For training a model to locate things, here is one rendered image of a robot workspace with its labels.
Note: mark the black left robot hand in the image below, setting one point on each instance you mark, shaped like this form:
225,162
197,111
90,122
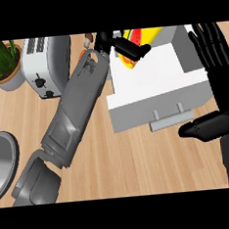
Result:
130,49

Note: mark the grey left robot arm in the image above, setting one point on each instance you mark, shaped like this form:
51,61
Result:
78,93

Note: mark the brown and white mushroom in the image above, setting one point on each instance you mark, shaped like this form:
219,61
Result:
89,39

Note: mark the white toaster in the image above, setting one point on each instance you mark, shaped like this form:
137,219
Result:
45,65

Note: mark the small orange vegetable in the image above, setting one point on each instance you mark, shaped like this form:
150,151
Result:
81,54

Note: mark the yellow watermelon print cup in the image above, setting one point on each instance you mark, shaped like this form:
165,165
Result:
145,35

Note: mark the green potted plant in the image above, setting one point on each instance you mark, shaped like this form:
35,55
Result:
4,62

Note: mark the white open drawer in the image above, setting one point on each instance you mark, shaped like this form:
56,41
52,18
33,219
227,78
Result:
155,75

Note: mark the grey round pan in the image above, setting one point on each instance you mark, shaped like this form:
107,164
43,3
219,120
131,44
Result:
2,162

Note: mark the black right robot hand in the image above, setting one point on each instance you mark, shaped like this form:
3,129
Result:
222,87

